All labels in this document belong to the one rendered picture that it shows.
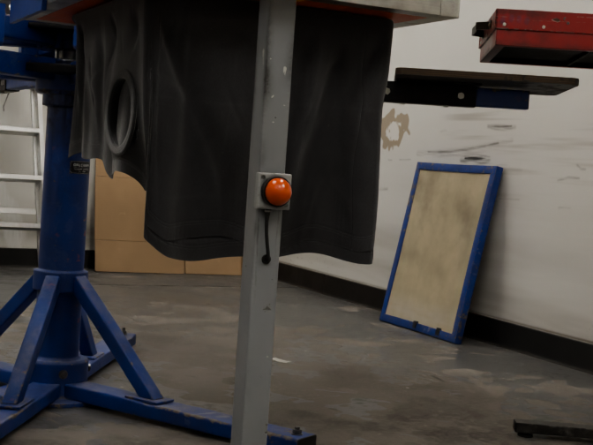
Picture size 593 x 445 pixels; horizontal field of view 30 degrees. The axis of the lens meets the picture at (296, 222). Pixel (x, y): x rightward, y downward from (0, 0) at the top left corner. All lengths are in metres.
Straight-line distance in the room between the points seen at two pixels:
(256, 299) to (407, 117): 3.85
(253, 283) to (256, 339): 0.08
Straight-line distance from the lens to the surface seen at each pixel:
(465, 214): 4.73
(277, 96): 1.53
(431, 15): 1.89
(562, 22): 2.83
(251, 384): 1.55
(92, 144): 2.08
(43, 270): 3.09
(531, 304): 4.49
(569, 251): 4.31
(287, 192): 1.49
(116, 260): 6.44
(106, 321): 3.01
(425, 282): 4.87
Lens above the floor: 0.69
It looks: 3 degrees down
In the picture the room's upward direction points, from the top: 4 degrees clockwise
